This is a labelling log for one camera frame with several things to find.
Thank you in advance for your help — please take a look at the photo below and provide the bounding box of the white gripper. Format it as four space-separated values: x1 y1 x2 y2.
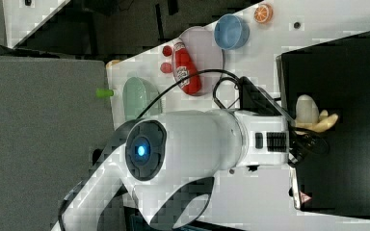
234 111 330 167

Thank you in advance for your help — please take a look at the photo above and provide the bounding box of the peeled yellow banana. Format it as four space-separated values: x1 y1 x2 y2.
295 94 338 133

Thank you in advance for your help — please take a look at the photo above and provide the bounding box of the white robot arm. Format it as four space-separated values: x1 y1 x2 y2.
51 110 337 231

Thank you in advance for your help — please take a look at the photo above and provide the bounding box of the black toaster oven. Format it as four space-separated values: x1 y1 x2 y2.
277 31 370 219

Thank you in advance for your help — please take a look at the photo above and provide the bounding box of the blue bowl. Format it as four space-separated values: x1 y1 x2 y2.
214 14 250 50

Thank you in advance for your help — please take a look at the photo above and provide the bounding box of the orange slice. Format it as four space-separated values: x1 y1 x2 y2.
254 4 274 24

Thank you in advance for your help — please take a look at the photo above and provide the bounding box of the red ketchup bottle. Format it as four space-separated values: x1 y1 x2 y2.
173 38 201 95

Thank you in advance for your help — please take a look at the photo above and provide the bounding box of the grey round plate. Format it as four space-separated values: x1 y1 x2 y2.
179 26 225 96

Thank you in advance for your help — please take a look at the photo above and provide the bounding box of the light red strawberry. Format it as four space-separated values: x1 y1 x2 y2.
160 63 172 73

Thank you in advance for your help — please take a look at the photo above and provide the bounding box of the dark red strawberry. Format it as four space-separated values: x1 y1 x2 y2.
162 45 173 57

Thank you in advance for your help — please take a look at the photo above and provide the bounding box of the green perforated basket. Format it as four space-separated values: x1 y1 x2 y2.
122 77 159 120

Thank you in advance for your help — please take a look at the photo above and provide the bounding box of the green marker tip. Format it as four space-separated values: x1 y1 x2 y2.
95 89 114 98

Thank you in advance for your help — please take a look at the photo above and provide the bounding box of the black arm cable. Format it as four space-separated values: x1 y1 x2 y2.
136 68 242 119

